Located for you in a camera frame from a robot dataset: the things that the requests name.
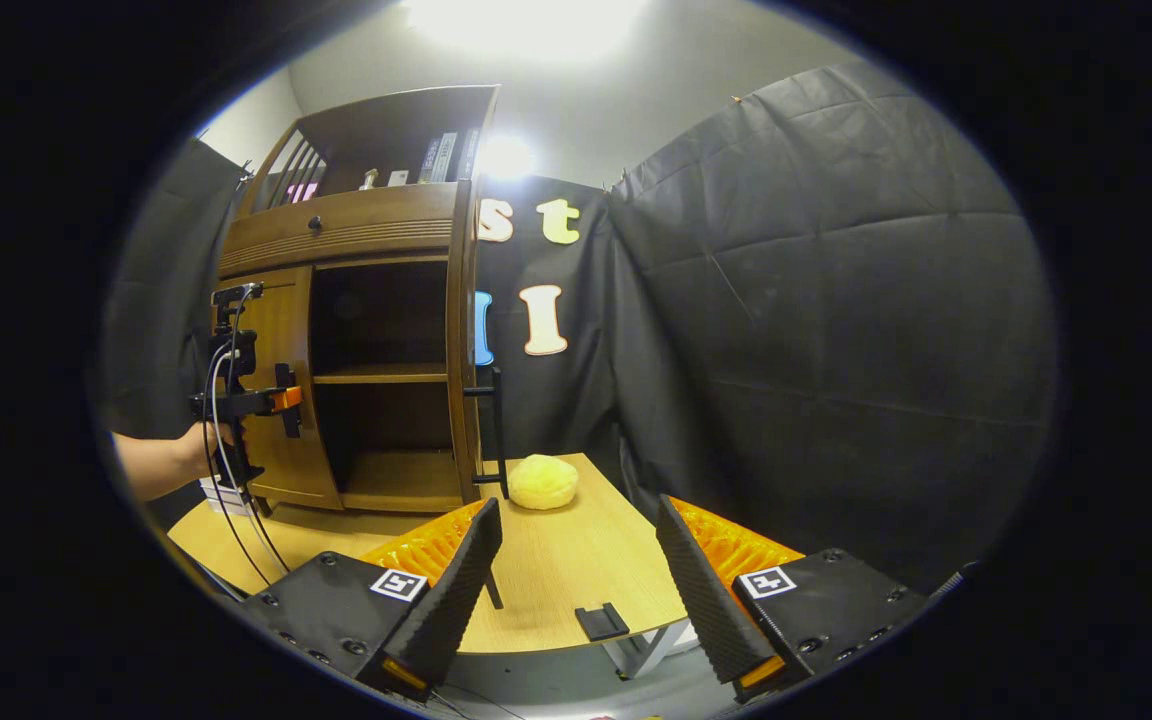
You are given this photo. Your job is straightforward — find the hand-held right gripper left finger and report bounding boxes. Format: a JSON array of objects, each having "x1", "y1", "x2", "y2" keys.
[{"x1": 236, "y1": 498, "x2": 504, "y2": 701}]

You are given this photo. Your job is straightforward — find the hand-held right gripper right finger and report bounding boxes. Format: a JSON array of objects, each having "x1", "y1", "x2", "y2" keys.
[{"x1": 656, "y1": 495, "x2": 932, "y2": 704}]

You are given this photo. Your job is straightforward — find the wooden shoe cabinet door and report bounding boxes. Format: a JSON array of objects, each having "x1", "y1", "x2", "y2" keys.
[
  {"x1": 219, "y1": 265, "x2": 343, "y2": 511},
  {"x1": 445, "y1": 180, "x2": 483, "y2": 505}
]

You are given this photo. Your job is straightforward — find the wooden double-door shoe cabinet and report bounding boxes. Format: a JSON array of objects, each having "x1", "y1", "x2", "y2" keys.
[{"x1": 216, "y1": 85, "x2": 502, "y2": 516}]

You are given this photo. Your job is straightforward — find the white table leg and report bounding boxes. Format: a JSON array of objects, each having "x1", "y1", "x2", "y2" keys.
[{"x1": 600, "y1": 618, "x2": 699, "y2": 682}]

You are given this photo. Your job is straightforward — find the black table clamp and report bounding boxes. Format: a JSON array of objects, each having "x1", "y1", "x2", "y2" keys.
[{"x1": 575, "y1": 602, "x2": 630, "y2": 643}]

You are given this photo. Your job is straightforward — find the stack of books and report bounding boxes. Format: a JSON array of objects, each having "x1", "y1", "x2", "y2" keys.
[{"x1": 199, "y1": 477, "x2": 258, "y2": 518}]

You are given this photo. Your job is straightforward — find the yellow round sponge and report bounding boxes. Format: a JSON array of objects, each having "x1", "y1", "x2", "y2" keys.
[{"x1": 507, "y1": 454, "x2": 580, "y2": 511}]

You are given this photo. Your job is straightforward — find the black backdrop cloth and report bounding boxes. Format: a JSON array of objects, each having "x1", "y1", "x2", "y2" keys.
[{"x1": 96, "y1": 65, "x2": 1059, "y2": 593}]

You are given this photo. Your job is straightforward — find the small ceiling light panel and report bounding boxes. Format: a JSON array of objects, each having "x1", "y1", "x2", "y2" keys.
[{"x1": 481, "y1": 134, "x2": 538, "y2": 182}]

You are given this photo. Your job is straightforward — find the large ceiling light panel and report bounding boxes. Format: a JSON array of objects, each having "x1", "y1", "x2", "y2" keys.
[{"x1": 404, "y1": 0, "x2": 649, "y2": 63}]

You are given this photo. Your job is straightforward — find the white cable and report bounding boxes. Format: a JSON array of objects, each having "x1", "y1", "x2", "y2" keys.
[{"x1": 210, "y1": 284, "x2": 272, "y2": 549}]

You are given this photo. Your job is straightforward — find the black cable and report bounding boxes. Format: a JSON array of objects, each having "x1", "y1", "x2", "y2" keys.
[{"x1": 200, "y1": 340, "x2": 293, "y2": 587}]

